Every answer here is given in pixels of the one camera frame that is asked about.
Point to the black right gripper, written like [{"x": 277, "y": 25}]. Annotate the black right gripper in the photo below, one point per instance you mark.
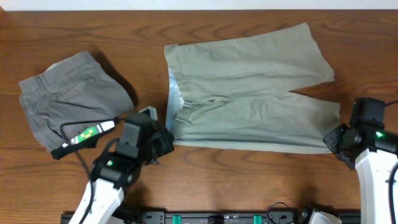
[{"x": 331, "y": 140}]

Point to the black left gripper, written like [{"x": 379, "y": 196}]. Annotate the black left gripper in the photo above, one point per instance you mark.
[{"x": 166, "y": 145}]

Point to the khaki green shorts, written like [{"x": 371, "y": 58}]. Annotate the khaki green shorts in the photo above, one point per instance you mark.
[{"x": 244, "y": 93}]

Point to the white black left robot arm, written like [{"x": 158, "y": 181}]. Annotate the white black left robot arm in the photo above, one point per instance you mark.
[{"x": 118, "y": 168}]

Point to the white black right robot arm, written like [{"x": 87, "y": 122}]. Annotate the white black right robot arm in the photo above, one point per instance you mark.
[{"x": 372, "y": 153}]

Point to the black patterned folded garment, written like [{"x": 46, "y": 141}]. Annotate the black patterned folded garment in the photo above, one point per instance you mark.
[{"x": 85, "y": 139}]

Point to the folded grey shorts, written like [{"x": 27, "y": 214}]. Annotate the folded grey shorts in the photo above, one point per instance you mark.
[{"x": 68, "y": 97}]

